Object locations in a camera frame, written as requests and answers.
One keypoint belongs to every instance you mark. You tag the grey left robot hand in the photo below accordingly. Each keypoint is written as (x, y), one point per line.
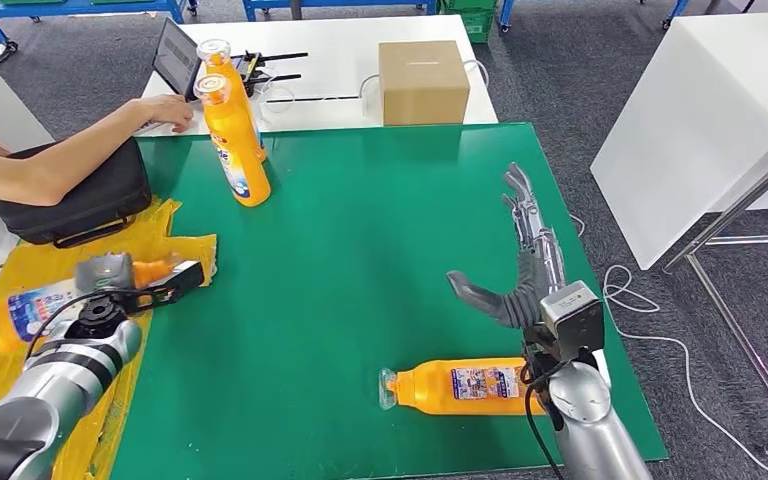
(104, 273)

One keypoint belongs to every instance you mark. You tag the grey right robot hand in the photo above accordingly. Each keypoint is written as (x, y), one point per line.
(530, 291)

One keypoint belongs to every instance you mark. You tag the orange detergent bottle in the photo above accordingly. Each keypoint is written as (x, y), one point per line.
(26, 311)
(222, 63)
(437, 387)
(238, 152)

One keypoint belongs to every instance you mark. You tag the person's right forearm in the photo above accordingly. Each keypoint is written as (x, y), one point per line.
(92, 142)

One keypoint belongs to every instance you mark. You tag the black zip case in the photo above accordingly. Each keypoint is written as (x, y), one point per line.
(92, 192)

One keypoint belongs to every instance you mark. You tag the yellow taped sheet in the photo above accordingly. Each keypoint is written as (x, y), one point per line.
(0, 384)

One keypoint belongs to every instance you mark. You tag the person's right hand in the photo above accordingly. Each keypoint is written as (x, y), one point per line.
(165, 109)

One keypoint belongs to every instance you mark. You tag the green table mat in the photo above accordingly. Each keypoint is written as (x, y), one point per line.
(357, 232)

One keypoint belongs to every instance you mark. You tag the white table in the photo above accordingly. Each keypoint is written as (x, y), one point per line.
(689, 132)
(0, 93)
(331, 40)

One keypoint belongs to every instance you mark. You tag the brown cardboard box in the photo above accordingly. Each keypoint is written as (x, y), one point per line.
(424, 83)

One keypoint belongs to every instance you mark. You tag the black remote with antennas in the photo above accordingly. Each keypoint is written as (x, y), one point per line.
(255, 66)

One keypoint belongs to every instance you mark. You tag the green plastic crate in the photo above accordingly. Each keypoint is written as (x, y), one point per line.
(473, 23)

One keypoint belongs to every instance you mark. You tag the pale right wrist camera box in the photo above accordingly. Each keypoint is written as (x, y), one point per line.
(576, 314)

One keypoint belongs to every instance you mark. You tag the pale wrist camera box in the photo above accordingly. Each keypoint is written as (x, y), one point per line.
(576, 314)
(182, 278)

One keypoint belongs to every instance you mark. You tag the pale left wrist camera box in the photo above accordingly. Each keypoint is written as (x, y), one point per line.
(182, 278)

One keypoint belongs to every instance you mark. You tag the silver metal stand frame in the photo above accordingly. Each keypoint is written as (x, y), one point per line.
(742, 212)

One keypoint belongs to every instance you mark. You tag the blue metal shelf frame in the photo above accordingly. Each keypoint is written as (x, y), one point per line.
(92, 8)
(357, 4)
(504, 16)

